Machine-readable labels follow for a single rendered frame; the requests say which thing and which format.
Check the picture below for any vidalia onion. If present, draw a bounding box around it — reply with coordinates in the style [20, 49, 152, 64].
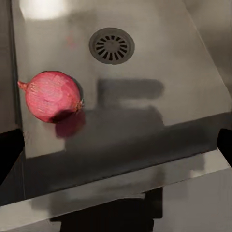
[18, 71, 82, 123]

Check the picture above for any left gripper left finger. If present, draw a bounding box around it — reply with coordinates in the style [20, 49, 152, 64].
[0, 129, 25, 186]

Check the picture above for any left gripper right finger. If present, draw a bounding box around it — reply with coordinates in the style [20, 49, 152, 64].
[217, 128, 232, 168]

